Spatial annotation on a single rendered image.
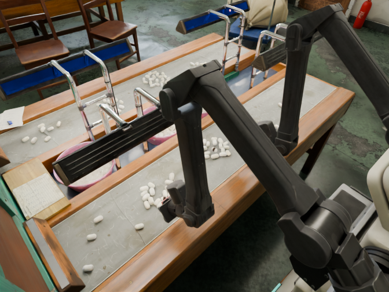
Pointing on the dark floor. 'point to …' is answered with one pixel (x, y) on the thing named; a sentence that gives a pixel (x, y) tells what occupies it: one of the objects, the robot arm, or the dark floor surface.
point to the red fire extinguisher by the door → (362, 14)
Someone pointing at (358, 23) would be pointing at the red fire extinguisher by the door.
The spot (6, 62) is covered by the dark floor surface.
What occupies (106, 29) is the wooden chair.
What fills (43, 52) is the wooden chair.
